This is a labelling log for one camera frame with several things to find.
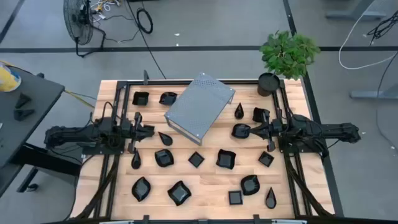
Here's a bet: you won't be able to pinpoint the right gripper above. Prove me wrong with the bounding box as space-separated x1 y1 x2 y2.
249 110 282 153

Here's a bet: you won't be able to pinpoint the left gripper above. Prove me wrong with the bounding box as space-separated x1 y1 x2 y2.
123 111 155 154

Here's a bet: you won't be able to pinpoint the black wavy square plate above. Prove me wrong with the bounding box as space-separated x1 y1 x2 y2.
167 180 192 207
215 149 237 170
252 107 271 123
132 91 150 106

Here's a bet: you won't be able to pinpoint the black leaf-shaped plate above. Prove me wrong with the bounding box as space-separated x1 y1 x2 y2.
159 91 178 106
131 176 152 202
154 149 175 168
239 174 261 197
231 123 252 139

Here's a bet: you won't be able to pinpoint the black teardrop plate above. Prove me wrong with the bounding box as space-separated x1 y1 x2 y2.
265 186 277 210
234 102 245 120
131 149 142 170
157 131 174 147

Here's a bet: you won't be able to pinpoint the grey perforated metal stand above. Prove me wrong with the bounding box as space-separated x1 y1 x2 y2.
164 72 236 146

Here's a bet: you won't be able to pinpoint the green potted plant black pot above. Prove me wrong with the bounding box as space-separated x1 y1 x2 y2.
257 30 321 97

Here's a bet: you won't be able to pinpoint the black side desk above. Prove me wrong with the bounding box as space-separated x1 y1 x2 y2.
0 66 82 200

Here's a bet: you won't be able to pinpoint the black triangular printed part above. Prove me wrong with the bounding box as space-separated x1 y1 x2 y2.
13 108 35 121
14 92 33 110

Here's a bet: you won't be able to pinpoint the black floor fan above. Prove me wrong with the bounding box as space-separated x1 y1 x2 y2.
63 0 106 58

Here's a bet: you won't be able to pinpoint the yellow white bag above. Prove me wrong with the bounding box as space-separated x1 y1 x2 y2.
0 60 22 93

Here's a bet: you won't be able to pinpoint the yellow floor cable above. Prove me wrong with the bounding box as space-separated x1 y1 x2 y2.
63 89 96 109

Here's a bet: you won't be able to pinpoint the black coiled floor cable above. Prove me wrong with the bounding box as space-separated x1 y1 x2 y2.
126 0 167 80

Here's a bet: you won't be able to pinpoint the white floor cable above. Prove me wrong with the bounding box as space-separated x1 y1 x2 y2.
338 0 398 70

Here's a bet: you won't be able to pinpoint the tangled white yellow cables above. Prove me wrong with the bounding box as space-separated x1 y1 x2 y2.
90 0 124 21

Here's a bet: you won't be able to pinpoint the black cable bundle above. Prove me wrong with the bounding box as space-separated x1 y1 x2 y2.
366 11 398 41

